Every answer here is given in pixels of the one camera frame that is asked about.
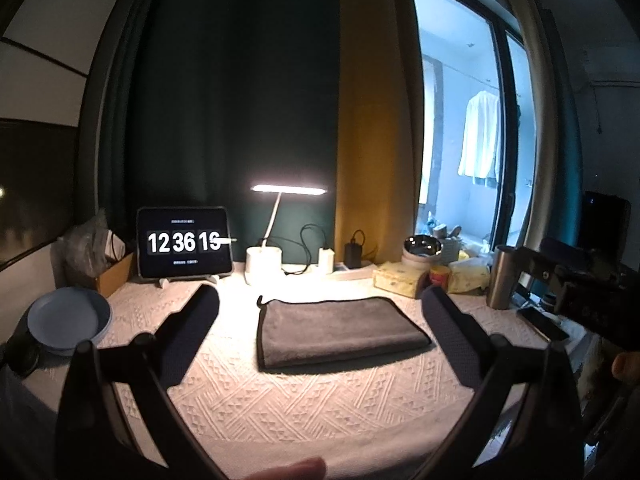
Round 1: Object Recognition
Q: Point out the tablet showing clock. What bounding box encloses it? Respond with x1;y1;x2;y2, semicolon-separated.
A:
137;207;233;280

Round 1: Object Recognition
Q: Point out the white charger block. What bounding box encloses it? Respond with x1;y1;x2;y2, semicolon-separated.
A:
317;247;334;275

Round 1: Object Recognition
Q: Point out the blue plate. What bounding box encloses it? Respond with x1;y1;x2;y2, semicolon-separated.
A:
27;287;113;356

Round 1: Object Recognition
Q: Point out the black power bank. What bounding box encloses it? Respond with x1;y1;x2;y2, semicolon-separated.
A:
344;240;362;269

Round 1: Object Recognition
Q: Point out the dark green curtain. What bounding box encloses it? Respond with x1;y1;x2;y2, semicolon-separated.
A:
98;0;340;264

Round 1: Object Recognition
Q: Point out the white perforated basket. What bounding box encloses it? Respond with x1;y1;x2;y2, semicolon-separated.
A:
439;237;461;266

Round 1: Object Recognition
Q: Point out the yellow tissue box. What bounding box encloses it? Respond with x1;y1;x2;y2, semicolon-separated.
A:
372;262;431;299

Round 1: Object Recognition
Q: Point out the yellow soft tissue pack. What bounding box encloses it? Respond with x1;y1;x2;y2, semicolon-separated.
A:
448;258;490;294

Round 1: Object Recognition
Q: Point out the orange yellow can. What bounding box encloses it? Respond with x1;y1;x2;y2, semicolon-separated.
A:
430;264;451;292

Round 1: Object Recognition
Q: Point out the steel bowl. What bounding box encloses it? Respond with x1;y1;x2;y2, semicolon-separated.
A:
402;234;442;264

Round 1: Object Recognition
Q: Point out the black smartphone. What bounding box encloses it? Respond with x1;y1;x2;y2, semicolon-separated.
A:
516;307;570;342

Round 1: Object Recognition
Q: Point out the brown cardboard box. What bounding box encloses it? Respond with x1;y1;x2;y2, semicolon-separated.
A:
96;252;137;297

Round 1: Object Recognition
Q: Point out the white desk lamp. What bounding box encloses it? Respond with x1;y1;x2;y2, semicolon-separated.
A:
243;183;329;286

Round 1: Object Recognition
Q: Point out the white hanging shirt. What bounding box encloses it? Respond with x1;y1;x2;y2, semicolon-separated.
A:
458;90;501;188

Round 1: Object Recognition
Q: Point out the steel tumbler cup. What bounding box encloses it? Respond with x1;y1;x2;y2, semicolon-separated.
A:
486;245;518;310

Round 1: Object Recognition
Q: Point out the purple and grey towel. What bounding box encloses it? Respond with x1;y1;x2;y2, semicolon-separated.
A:
256;297;432;370

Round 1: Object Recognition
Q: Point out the mustard yellow curtain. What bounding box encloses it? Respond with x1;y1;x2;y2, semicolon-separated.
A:
335;0;424;263

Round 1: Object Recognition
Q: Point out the white textured table cloth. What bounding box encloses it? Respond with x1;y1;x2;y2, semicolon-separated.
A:
22;261;566;480

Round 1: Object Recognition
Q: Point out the person's hand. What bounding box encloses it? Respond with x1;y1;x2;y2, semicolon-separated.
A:
245;457;326;480

